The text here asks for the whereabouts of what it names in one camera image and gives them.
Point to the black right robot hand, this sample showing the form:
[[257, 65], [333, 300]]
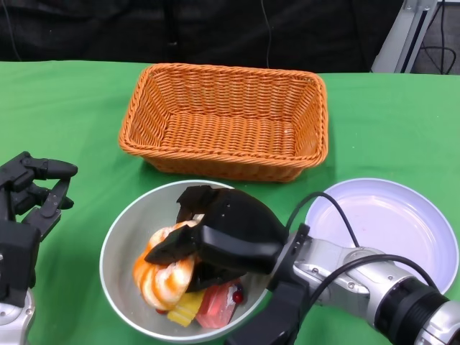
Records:
[[237, 230]]

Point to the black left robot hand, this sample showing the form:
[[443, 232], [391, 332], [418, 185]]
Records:
[[21, 187]]

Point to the orange striped bread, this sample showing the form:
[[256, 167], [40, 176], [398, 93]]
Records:
[[165, 284]]

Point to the grey-green bowl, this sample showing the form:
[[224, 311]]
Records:
[[125, 244]]

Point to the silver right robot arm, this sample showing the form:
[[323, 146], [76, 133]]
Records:
[[359, 280]]

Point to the salmon pink cake slice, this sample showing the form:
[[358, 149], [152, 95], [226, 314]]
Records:
[[219, 305]]

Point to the yellow cake slice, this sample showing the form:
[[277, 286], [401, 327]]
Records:
[[187, 311]]

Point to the orange wicker basket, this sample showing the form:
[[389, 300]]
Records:
[[230, 133]]

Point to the lavender plate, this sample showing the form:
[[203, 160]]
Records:
[[388, 223]]

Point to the green tablecloth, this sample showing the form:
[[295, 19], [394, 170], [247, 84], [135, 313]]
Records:
[[72, 108]]

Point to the black backdrop cloth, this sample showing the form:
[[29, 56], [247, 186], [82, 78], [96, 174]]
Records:
[[108, 28]]

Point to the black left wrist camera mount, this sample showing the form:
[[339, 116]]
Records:
[[18, 258]]

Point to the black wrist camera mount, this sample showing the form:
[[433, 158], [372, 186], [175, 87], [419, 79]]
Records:
[[273, 316], [18, 258]]

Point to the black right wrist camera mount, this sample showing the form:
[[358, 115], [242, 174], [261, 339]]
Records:
[[273, 316]]

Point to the aluminium frame post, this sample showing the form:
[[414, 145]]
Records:
[[399, 39]]

